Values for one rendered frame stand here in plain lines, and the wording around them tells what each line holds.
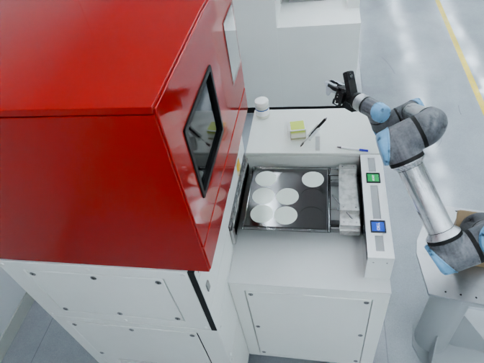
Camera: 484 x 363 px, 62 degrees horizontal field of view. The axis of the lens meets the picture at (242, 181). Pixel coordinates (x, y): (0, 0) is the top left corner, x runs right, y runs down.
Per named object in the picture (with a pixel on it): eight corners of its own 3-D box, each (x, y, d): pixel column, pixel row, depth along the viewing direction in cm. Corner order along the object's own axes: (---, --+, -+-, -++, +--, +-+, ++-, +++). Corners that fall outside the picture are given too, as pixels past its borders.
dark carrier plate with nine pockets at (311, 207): (243, 226, 172) (243, 225, 171) (254, 169, 195) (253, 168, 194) (326, 229, 165) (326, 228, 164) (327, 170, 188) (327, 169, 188)
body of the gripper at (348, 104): (330, 102, 183) (348, 113, 174) (334, 84, 178) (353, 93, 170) (343, 101, 186) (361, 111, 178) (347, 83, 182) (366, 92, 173)
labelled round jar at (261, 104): (255, 119, 210) (253, 104, 204) (257, 111, 215) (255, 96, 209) (269, 119, 209) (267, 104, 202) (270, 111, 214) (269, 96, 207)
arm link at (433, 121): (452, 101, 125) (414, 91, 172) (418, 117, 128) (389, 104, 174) (467, 134, 127) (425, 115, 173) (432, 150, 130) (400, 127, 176)
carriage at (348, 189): (339, 235, 167) (340, 230, 165) (338, 172, 192) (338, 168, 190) (359, 235, 166) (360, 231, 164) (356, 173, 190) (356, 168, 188)
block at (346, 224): (340, 229, 166) (340, 225, 164) (339, 222, 168) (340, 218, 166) (360, 230, 164) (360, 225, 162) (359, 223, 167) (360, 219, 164)
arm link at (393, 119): (403, 130, 173) (397, 114, 165) (378, 142, 176) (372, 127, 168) (395, 119, 178) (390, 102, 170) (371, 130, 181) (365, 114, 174)
